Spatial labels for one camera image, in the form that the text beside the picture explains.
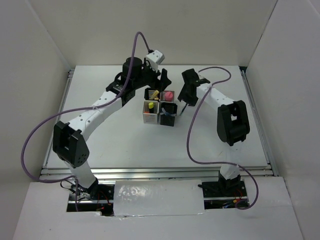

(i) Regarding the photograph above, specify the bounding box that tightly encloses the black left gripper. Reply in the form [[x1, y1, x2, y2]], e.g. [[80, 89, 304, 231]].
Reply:
[[133, 58, 172, 93]]

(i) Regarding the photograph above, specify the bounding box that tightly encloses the pale yellow highlighter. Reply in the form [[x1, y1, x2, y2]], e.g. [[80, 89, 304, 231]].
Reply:
[[149, 90, 160, 100]]

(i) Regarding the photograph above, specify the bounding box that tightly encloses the green pen refill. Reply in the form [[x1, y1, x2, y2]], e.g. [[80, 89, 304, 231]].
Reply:
[[179, 103, 188, 116]]

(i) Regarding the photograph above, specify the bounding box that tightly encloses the yellow black highlighter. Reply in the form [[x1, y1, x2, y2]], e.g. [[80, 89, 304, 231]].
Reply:
[[148, 102, 155, 114]]

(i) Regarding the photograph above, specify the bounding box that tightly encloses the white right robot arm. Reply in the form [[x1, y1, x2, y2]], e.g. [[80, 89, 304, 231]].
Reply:
[[177, 66, 250, 196]]

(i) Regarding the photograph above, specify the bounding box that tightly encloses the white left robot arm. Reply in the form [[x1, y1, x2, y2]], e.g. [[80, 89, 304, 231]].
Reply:
[[52, 50, 172, 200]]

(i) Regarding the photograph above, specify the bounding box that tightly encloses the grey back-right container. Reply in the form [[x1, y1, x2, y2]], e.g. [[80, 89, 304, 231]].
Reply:
[[160, 90, 175, 102]]

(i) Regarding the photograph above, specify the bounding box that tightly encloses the black back-left container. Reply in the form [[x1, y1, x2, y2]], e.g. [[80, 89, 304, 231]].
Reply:
[[144, 87, 160, 102]]

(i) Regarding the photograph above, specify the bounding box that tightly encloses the black front-right container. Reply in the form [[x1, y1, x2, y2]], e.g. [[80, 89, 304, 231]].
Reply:
[[159, 102, 178, 127]]

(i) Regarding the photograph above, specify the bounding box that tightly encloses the white front-left container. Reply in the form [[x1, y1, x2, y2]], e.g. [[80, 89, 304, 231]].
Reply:
[[142, 100, 160, 124]]

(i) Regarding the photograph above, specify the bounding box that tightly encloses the white foil cover board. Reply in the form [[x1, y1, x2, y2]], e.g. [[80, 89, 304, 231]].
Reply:
[[113, 179, 205, 217]]

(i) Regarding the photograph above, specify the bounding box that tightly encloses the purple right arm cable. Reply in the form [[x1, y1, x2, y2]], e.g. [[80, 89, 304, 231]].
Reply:
[[186, 66, 260, 210]]

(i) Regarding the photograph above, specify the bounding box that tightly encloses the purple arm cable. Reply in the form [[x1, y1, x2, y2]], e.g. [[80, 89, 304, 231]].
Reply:
[[186, 66, 260, 210], [21, 31, 151, 213]]

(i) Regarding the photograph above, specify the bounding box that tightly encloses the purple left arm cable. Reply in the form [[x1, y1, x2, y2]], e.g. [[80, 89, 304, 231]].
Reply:
[[21, 31, 151, 213]]

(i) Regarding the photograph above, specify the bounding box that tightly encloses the aluminium front rail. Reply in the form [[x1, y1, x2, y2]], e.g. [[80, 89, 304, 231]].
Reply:
[[40, 165, 274, 180]]

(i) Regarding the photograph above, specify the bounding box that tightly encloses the aluminium left rail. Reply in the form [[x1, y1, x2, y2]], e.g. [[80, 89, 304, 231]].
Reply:
[[42, 69, 75, 168]]

